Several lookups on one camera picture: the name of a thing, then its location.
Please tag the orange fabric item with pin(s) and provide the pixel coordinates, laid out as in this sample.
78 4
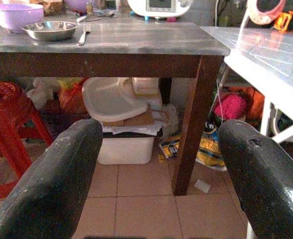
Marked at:
255 102

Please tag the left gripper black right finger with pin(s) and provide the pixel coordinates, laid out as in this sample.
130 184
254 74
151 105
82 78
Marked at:
263 181

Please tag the red plastic stool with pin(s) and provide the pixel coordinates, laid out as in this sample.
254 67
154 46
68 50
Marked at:
4 112

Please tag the pink fluffy item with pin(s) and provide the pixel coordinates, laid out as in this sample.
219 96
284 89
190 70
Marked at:
230 105

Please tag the stack of white boxes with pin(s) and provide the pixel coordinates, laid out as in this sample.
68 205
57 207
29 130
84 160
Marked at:
146 87

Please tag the large purple plastic bowl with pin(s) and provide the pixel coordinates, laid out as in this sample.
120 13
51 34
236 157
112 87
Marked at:
14 16

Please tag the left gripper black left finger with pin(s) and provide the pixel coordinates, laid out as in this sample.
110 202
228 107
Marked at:
46 184

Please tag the white table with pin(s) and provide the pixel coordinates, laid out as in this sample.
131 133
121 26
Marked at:
271 57

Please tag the small purple bowl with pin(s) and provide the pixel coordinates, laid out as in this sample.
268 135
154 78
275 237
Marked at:
78 5

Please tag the white crumpled bag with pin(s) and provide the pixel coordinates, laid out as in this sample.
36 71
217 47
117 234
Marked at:
40 93

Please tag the white plastic tray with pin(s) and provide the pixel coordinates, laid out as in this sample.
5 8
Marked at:
109 99

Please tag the pink round toy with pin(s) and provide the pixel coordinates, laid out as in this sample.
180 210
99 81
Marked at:
266 10

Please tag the white kitchen appliance with display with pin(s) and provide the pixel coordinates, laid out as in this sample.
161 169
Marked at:
159 7

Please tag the dark wooden grey-topped table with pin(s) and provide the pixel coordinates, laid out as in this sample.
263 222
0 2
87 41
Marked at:
136 39

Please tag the brown cardboard sheet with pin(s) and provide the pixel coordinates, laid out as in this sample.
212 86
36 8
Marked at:
140 119

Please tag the stainless steel bowl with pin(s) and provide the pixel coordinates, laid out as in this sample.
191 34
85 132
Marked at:
49 31

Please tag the red and yellow plastic bag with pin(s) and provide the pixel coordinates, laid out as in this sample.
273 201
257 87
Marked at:
71 97

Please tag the yellow and blue bag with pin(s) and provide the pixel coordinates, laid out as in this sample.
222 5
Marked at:
208 154

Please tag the white plastic storage box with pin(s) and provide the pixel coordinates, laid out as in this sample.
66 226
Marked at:
125 150

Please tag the orange and black toy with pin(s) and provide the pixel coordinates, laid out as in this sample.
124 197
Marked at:
284 21

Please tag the white fluffy item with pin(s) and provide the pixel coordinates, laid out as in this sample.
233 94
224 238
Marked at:
171 118

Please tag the white paper scrap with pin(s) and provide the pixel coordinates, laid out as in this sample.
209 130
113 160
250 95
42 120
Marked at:
202 186

